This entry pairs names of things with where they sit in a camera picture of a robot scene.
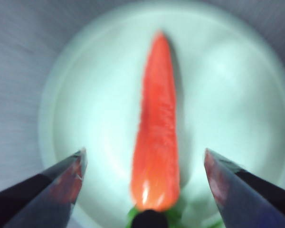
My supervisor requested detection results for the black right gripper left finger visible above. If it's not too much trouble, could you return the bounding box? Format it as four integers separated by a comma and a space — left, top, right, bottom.
0, 147, 88, 228

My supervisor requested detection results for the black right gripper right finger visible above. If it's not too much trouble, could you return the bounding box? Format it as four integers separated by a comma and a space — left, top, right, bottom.
203, 148, 285, 228

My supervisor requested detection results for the green round plate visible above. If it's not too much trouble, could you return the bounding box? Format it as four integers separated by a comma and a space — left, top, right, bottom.
37, 1, 285, 228

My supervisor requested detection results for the orange carrot with green leaves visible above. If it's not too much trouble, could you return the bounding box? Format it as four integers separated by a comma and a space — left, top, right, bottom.
126, 30, 223, 228

